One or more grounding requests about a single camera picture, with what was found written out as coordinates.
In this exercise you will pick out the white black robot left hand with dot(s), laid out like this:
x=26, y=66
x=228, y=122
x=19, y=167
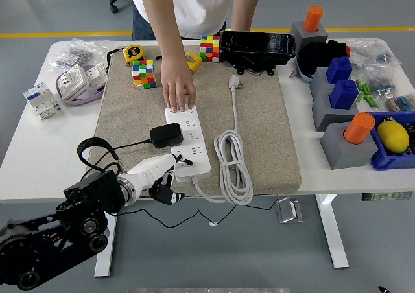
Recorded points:
x=149, y=173

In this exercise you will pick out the person's right hand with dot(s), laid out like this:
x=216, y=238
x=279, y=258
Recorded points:
x=178, y=85

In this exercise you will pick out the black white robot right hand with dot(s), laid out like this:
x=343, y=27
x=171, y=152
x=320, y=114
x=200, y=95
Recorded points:
x=384, y=289

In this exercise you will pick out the black plug adapter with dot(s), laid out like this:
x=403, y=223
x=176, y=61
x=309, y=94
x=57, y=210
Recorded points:
x=167, y=135

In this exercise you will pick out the white power strip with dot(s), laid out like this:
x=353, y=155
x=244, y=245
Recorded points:
x=194, y=134

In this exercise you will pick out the person's left forearm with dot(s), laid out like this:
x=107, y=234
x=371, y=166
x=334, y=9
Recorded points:
x=246, y=4

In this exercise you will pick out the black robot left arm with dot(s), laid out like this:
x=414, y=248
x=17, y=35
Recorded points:
x=87, y=195

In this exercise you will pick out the yellow tape measure silver clip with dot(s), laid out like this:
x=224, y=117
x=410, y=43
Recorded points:
x=194, y=63

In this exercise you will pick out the multicolour puzzle cube tower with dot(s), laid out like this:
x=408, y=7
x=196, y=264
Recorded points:
x=144, y=76
x=209, y=48

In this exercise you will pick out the yellow tape measure black label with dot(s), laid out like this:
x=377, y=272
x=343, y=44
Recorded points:
x=133, y=53

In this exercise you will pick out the white table leg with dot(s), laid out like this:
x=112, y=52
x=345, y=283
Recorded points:
x=105, y=264
x=334, y=238

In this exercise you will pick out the person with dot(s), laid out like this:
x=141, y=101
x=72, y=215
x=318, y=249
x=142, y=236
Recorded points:
x=204, y=4

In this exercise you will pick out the black plastic-wrapped device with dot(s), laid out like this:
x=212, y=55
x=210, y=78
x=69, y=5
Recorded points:
x=256, y=46

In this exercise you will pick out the table control panel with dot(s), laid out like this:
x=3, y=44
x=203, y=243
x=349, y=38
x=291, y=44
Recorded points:
x=386, y=196

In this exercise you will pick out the grey-brown mat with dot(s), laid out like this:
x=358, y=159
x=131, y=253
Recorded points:
x=266, y=127

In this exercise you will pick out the purple tray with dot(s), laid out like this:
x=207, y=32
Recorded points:
x=81, y=100

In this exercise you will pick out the white socket panel round holes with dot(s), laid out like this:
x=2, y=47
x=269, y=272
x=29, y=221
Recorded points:
x=71, y=80

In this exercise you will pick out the clear bag grey screws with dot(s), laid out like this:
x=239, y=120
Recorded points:
x=76, y=53

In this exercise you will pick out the blue plastic bin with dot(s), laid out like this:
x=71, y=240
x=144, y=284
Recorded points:
x=389, y=163

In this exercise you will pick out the light blue round base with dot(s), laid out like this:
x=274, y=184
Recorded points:
x=304, y=75

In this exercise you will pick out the white circuit breaker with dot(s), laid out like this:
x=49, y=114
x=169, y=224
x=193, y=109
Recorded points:
x=42, y=100

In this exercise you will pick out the black cloth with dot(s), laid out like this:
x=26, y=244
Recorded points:
x=316, y=56

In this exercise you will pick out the grey peg holder block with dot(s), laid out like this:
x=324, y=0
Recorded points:
x=324, y=111
x=319, y=35
x=343, y=153
x=319, y=79

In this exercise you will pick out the orange cylinder peg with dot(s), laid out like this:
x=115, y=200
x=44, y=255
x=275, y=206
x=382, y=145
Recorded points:
x=313, y=17
x=358, y=129

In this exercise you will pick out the yellow lemon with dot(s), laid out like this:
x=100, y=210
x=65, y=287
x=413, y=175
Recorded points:
x=392, y=137

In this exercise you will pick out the blue square peg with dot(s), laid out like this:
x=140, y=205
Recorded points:
x=338, y=71
x=343, y=95

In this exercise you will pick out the black penguin toy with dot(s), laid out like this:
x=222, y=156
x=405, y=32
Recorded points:
x=386, y=119

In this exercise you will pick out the small red object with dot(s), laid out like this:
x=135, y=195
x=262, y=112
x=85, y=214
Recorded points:
x=348, y=51

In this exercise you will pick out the small green cylinder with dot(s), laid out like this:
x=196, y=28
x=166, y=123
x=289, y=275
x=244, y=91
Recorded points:
x=368, y=99
x=360, y=97
x=358, y=85
x=373, y=102
x=366, y=88

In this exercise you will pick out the clear bag of resistors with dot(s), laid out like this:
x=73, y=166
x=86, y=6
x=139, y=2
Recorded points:
x=400, y=103

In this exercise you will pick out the large clear parts bag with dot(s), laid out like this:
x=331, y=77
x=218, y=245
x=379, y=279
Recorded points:
x=373, y=51

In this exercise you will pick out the clear bag blue connectors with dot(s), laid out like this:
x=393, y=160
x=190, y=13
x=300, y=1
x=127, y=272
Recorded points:
x=382, y=85

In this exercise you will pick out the white wall socket panel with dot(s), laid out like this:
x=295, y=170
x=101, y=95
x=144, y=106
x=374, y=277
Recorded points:
x=95, y=76

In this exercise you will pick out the silver metal bracket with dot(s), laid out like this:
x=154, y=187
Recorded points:
x=288, y=210

